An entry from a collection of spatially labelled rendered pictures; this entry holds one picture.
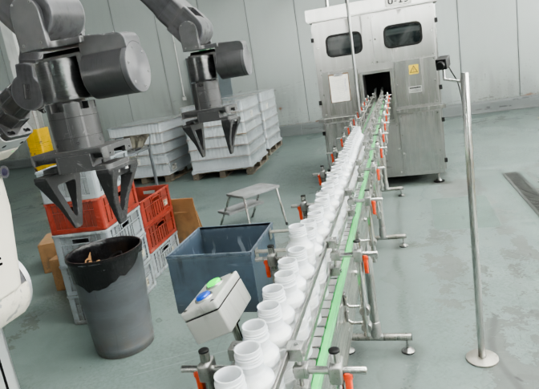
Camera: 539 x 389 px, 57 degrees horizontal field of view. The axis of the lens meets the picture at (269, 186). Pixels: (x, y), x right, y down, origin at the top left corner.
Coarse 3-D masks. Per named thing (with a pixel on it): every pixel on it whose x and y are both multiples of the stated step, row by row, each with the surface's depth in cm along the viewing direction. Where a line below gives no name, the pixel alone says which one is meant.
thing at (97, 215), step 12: (132, 192) 380; (48, 204) 331; (84, 204) 329; (96, 204) 328; (108, 204) 339; (132, 204) 378; (48, 216) 334; (60, 216) 334; (84, 216) 331; (96, 216) 330; (108, 216) 339; (60, 228) 336; (72, 228) 335; (84, 228) 333; (96, 228) 332
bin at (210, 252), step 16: (240, 224) 198; (256, 224) 196; (272, 224) 193; (192, 240) 195; (208, 240) 202; (224, 240) 201; (240, 240) 199; (256, 240) 197; (272, 240) 192; (176, 256) 172; (192, 256) 171; (208, 256) 169; (224, 256) 168; (240, 256) 167; (256, 256) 170; (176, 272) 174; (192, 272) 173; (208, 272) 171; (224, 272) 170; (240, 272) 168; (256, 272) 169; (176, 288) 176; (192, 288) 174; (256, 288) 168; (176, 304) 177; (256, 304) 170
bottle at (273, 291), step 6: (264, 288) 84; (270, 288) 85; (276, 288) 85; (282, 288) 83; (264, 294) 83; (270, 294) 82; (276, 294) 82; (282, 294) 83; (264, 300) 83; (282, 300) 83; (282, 306) 83; (288, 306) 84; (282, 312) 82; (288, 312) 83; (282, 318) 82; (288, 318) 82; (294, 318) 84; (288, 324) 82; (294, 324) 84
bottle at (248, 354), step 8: (240, 344) 68; (248, 344) 68; (256, 344) 68; (240, 352) 68; (248, 352) 68; (256, 352) 65; (240, 360) 65; (248, 360) 65; (256, 360) 65; (248, 368) 65; (256, 368) 65; (264, 368) 67; (248, 376) 65; (256, 376) 66; (264, 376) 66; (272, 376) 67; (248, 384) 65; (256, 384) 65; (264, 384) 65; (272, 384) 66
